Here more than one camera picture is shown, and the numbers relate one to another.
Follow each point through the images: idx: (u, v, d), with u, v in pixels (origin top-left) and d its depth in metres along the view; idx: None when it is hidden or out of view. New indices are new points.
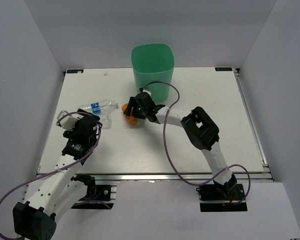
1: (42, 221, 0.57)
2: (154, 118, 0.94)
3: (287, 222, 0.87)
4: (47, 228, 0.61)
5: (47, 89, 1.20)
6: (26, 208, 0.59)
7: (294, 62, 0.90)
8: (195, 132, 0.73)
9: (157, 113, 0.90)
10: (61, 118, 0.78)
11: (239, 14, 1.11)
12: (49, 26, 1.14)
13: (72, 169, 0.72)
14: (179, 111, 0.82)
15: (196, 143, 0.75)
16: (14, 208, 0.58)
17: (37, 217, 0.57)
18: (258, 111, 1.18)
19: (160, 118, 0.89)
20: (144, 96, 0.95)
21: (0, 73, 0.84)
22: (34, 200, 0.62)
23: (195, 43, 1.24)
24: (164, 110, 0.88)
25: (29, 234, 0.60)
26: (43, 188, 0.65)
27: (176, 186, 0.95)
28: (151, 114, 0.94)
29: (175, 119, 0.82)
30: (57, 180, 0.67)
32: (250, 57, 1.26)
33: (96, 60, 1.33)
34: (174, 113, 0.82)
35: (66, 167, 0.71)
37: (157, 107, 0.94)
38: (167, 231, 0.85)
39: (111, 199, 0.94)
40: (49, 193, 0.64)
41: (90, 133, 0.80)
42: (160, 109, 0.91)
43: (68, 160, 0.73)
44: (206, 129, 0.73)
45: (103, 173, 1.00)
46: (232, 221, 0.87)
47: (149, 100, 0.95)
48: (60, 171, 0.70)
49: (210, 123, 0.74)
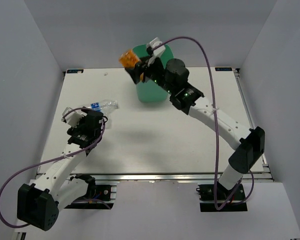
1: (47, 202, 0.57)
2: (182, 106, 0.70)
3: (287, 222, 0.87)
4: (51, 212, 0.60)
5: (47, 90, 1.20)
6: (31, 190, 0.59)
7: (295, 62, 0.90)
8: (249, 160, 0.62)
9: (194, 107, 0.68)
10: (66, 113, 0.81)
11: (239, 13, 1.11)
12: (49, 26, 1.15)
13: (77, 156, 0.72)
14: (232, 124, 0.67)
15: (236, 164, 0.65)
16: (19, 190, 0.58)
17: (42, 198, 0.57)
18: (258, 111, 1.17)
19: (192, 112, 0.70)
20: (181, 73, 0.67)
21: (0, 73, 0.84)
22: (40, 182, 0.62)
23: (195, 42, 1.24)
24: (205, 107, 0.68)
25: (31, 219, 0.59)
26: (49, 172, 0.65)
27: (176, 186, 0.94)
28: (180, 99, 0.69)
29: (225, 131, 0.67)
30: (63, 165, 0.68)
32: (250, 57, 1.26)
33: (96, 60, 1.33)
34: (226, 125, 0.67)
35: (72, 153, 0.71)
37: (189, 91, 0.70)
38: (167, 231, 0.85)
39: (111, 199, 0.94)
40: (54, 177, 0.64)
41: (96, 125, 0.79)
42: (197, 99, 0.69)
43: (74, 149, 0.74)
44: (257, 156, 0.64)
45: (103, 173, 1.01)
46: (232, 221, 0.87)
47: (184, 78, 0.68)
48: (67, 157, 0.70)
49: (263, 149, 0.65)
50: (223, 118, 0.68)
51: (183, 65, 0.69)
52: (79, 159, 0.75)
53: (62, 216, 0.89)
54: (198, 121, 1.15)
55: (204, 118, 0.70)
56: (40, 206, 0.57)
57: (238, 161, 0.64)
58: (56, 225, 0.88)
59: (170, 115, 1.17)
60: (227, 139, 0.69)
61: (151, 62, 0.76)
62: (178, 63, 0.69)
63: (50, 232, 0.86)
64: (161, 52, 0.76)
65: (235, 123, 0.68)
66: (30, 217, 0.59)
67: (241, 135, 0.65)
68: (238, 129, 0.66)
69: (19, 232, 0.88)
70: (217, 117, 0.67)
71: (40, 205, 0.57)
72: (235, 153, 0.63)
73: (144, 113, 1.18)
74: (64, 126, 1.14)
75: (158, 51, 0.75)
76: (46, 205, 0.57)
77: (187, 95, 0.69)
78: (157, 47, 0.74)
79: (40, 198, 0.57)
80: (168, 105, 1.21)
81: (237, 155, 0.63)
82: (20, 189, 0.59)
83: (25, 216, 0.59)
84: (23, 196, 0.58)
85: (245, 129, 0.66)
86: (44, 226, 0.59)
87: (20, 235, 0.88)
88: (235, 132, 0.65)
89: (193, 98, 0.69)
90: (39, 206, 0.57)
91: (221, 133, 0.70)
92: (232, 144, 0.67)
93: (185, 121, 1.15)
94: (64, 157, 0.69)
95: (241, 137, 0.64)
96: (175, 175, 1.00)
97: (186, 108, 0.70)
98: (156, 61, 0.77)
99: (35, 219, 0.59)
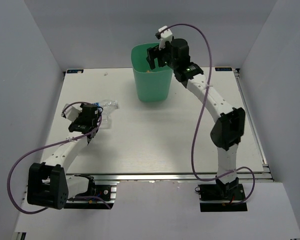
1: (60, 174, 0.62)
2: (183, 79, 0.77)
3: (287, 221, 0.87)
4: (62, 188, 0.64)
5: (47, 90, 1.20)
6: (41, 168, 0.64)
7: (295, 62, 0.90)
8: (224, 134, 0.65)
9: (191, 80, 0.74)
10: (65, 108, 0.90)
11: (239, 14, 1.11)
12: (49, 26, 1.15)
13: (80, 140, 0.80)
14: (218, 100, 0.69)
15: (214, 136, 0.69)
16: (30, 169, 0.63)
17: (56, 171, 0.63)
18: (258, 110, 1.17)
19: (190, 85, 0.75)
20: (182, 47, 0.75)
21: (0, 73, 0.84)
22: (51, 160, 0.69)
23: (195, 43, 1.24)
24: (200, 83, 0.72)
25: (43, 198, 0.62)
26: (57, 152, 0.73)
27: (176, 186, 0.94)
28: (181, 72, 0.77)
29: (211, 106, 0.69)
30: (69, 147, 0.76)
32: (251, 56, 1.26)
33: (96, 60, 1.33)
34: (214, 100, 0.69)
35: (76, 137, 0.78)
37: (192, 67, 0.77)
38: (167, 231, 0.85)
39: (111, 199, 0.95)
40: (63, 155, 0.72)
41: (93, 116, 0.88)
42: (195, 74, 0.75)
43: (77, 134, 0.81)
44: (234, 134, 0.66)
45: (99, 173, 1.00)
46: (232, 221, 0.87)
47: (184, 53, 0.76)
48: (71, 141, 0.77)
49: (242, 129, 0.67)
50: (214, 95, 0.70)
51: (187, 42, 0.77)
52: (81, 144, 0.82)
53: (62, 216, 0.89)
54: (198, 121, 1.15)
55: (198, 92, 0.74)
56: (53, 179, 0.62)
57: (216, 132, 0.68)
58: (56, 225, 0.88)
59: (170, 115, 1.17)
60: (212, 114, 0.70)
61: (161, 45, 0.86)
62: (182, 41, 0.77)
63: (50, 232, 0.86)
64: (170, 36, 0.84)
65: (222, 100, 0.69)
66: (42, 195, 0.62)
67: (222, 111, 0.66)
68: (224, 106, 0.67)
69: (19, 232, 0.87)
70: (208, 93, 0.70)
71: (53, 178, 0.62)
72: (214, 125, 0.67)
73: (144, 113, 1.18)
74: (64, 126, 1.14)
75: (166, 34, 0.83)
76: (59, 176, 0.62)
77: (188, 69, 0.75)
78: (163, 31, 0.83)
79: (53, 171, 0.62)
80: (168, 105, 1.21)
81: (215, 126, 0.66)
82: (31, 168, 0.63)
83: (37, 195, 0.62)
84: (35, 173, 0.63)
85: (230, 107, 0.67)
86: (57, 202, 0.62)
87: (20, 235, 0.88)
88: (219, 108, 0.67)
89: (192, 72, 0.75)
90: (52, 179, 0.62)
91: (209, 109, 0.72)
92: (214, 118, 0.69)
93: (185, 121, 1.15)
94: (69, 139, 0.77)
95: (222, 112, 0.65)
96: (175, 175, 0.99)
97: (185, 81, 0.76)
98: (166, 45, 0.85)
99: (47, 197, 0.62)
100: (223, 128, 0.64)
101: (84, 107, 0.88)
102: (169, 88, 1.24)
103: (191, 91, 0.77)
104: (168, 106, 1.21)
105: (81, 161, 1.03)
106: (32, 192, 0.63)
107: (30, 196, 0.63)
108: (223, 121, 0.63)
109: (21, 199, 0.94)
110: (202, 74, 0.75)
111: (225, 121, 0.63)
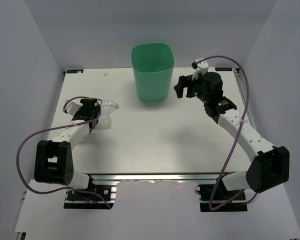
1: (68, 148, 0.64)
2: (214, 113, 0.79)
3: (287, 221, 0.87)
4: (69, 164, 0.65)
5: (47, 90, 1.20)
6: (49, 143, 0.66)
7: (295, 61, 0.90)
8: (264, 176, 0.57)
9: (223, 115, 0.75)
10: (65, 104, 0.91)
11: (239, 14, 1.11)
12: (49, 26, 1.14)
13: (83, 126, 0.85)
14: (255, 137, 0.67)
15: (253, 182, 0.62)
16: (38, 145, 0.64)
17: (64, 144, 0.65)
18: (258, 110, 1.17)
19: (221, 120, 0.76)
20: (216, 81, 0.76)
21: (0, 73, 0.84)
22: (57, 138, 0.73)
23: (195, 43, 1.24)
24: (233, 117, 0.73)
25: (49, 173, 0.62)
26: (63, 133, 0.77)
27: (176, 186, 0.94)
28: (212, 107, 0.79)
29: (246, 142, 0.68)
30: (74, 129, 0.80)
32: (251, 56, 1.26)
33: (96, 60, 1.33)
34: (249, 136, 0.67)
35: (79, 123, 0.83)
37: (224, 102, 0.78)
38: (167, 231, 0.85)
39: (111, 199, 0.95)
40: (68, 135, 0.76)
41: (92, 107, 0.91)
42: (227, 110, 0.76)
43: (79, 121, 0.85)
44: (277, 178, 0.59)
45: (99, 173, 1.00)
46: (232, 221, 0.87)
47: (217, 88, 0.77)
48: (75, 125, 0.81)
49: (284, 172, 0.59)
50: (250, 131, 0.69)
51: (220, 77, 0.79)
52: (84, 130, 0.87)
53: (62, 216, 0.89)
54: (198, 121, 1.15)
55: (231, 128, 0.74)
56: (62, 153, 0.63)
57: (254, 175, 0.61)
58: (56, 225, 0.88)
59: (170, 116, 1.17)
60: (248, 151, 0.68)
61: (194, 76, 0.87)
62: (215, 76, 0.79)
63: (50, 232, 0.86)
64: (205, 68, 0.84)
65: (260, 137, 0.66)
66: (48, 170, 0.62)
67: (260, 149, 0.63)
68: (261, 143, 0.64)
69: (19, 232, 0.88)
70: (242, 128, 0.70)
71: (61, 151, 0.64)
72: (252, 166, 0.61)
73: (144, 113, 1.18)
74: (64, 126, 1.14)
75: (202, 65, 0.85)
76: (67, 150, 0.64)
77: (219, 104, 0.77)
78: (200, 61, 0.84)
79: (61, 145, 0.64)
80: (168, 105, 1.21)
81: (253, 168, 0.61)
82: (39, 144, 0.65)
83: (43, 170, 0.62)
84: (43, 149, 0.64)
85: (269, 145, 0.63)
86: (64, 177, 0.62)
87: (20, 235, 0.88)
88: (256, 144, 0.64)
89: (225, 108, 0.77)
90: (60, 152, 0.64)
91: (244, 146, 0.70)
92: (251, 155, 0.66)
93: (185, 121, 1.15)
94: (74, 124, 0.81)
95: (260, 150, 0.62)
96: (175, 175, 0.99)
97: (216, 116, 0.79)
98: (199, 76, 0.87)
99: (53, 172, 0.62)
100: (263, 169, 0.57)
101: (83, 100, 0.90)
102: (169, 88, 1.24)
103: (223, 126, 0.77)
104: (168, 106, 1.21)
105: (80, 161, 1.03)
106: (38, 168, 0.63)
107: (36, 172, 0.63)
108: (261, 159, 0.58)
109: (21, 199, 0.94)
110: (235, 110, 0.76)
111: (264, 159, 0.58)
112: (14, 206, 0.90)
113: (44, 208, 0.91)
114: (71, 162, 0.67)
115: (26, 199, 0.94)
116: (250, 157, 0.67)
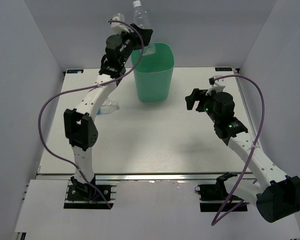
1: (89, 122, 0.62)
2: (224, 135, 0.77)
3: (287, 222, 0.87)
4: (92, 132, 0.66)
5: (47, 89, 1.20)
6: (74, 112, 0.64)
7: (295, 62, 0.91)
8: (275, 207, 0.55)
9: (234, 138, 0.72)
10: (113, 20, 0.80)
11: (239, 14, 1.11)
12: (48, 26, 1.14)
13: (109, 86, 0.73)
14: (268, 164, 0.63)
15: (263, 210, 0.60)
16: (64, 115, 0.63)
17: (84, 120, 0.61)
18: (258, 111, 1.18)
19: (232, 143, 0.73)
20: (228, 103, 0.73)
21: (0, 73, 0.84)
22: (80, 108, 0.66)
23: (195, 43, 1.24)
24: (244, 142, 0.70)
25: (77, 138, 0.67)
26: (86, 99, 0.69)
27: (176, 186, 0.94)
28: (223, 129, 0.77)
29: (257, 169, 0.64)
30: (98, 93, 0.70)
32: (251, 57, 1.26)
33: (95, 60, 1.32)
34: (260, 163, 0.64)
35: (105, 84, 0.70)
37: (234, 124, 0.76)
38: (167, 231, 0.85)
39: (111, 199, 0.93)
40: (92, 103, 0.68)
41: (118, 55, 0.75)
42: (238, 133, 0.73)
43: (106, 79, 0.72)
44: (288, 208, 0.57)
45: (99, 173, 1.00)
46: (232, 221, 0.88)
47: (228, 110, 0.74)
48: (100, 86, 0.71)
49: (298, 202, 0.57)
50: (261, 157, 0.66)
51: (232, 97, 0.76)
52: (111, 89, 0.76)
53: (62, 217, 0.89)
54: (198, 121, 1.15)
55: (242, 152, 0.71)
56: (85, 126, 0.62)
57: (264, 203, 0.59)
58: (56, 226, 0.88)
59: (170, 116, 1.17)
60: (259, 180, 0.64)
61: (209, 92, 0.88)
62: (228, 97, 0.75)
63: (50, 232, 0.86)
64: (221, 87, 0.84)
65: (272, 165, 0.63)
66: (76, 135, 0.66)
67: (272, 178, 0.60)
68: (273, 172, 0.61)
69: (19, 232, 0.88)
70: (253, 154, 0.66)
71: (83, 125, 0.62)
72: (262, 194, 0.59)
73: (144, 113, 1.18)
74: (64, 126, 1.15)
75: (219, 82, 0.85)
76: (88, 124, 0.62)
77: (230, 127, 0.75)
78: (218, 79, 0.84)
79: (82, 118, 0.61)
80: (168, 105, 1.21)
81: (263, 197, 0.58)
82: (65, 113, 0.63)
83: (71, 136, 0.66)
84: (68, 118, 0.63)
85: (282, 174, 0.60)
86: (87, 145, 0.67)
87: (20, 235, 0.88)
88: (268, 174, 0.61)
89: (235, 130, 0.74)
90: (83, 127, 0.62)
91: (254, 172, 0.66)
92: (262, 184, 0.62)
93: (185, 122, 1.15)
94: (98, 86, 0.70)
95: (272, 180, 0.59)
96: (176, 175, 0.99)
97: (226, 138, 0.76)
98: (212, 93, 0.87)
99: (81, 137, 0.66)
100: (275, 200, 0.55)
101: (107, 41, 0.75)
102: (169, 88, 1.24)
103: (234, 149, 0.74)
104: (168, 106, 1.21)
105: None
106: (67, 132, 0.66)
107: (67, 135, 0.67)
108: (274, 189, 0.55)
109: (21, 199, 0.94)
110: (246, 133, 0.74)
111: (276, 189, 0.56)
112: (14, 207, 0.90)
113: (44, 208, 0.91)
114: (95, 129, 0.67)
115: (26, 199, 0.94)
116: (260, 186, 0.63)
